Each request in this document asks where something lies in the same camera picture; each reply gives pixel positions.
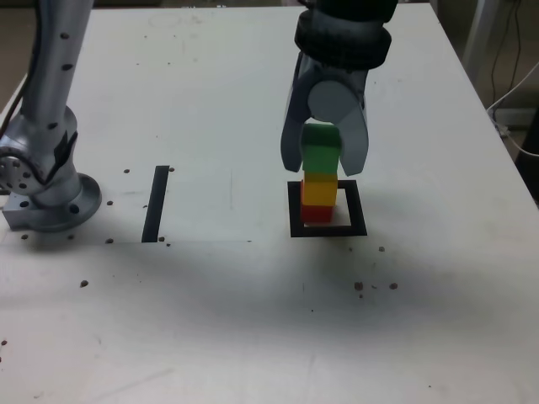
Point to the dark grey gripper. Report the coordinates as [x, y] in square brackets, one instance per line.
[361, 84]

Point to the green cube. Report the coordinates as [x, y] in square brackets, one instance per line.
[320, 155]

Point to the yellow cube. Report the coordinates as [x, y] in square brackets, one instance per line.
[320, 191]

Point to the red cube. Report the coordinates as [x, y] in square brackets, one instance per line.
[316, 214]

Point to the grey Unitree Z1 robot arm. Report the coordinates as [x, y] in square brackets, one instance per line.
[59, 50]

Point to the black tape square outline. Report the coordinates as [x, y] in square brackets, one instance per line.
[328, 232]

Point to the black tape strip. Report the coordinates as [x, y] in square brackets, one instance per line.
[155, 202]

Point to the black case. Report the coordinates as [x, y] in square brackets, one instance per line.
[530, 177]

